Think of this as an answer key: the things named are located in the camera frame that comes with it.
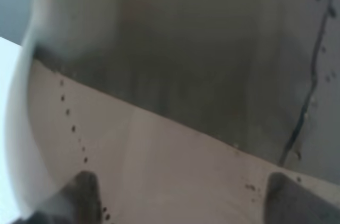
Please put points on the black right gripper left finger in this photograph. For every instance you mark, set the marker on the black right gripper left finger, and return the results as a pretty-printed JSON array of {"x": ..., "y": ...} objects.
[{"x": 77, "y": 202}]

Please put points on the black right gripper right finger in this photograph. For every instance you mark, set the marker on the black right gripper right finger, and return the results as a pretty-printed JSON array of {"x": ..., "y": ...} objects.
[{"x": 287, "y": 201}]

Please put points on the brown transparent plastic bottle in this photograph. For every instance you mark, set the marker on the brown transparent plastic bottle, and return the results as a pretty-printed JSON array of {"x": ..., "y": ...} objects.
[{"x": 182, "y": 108}]

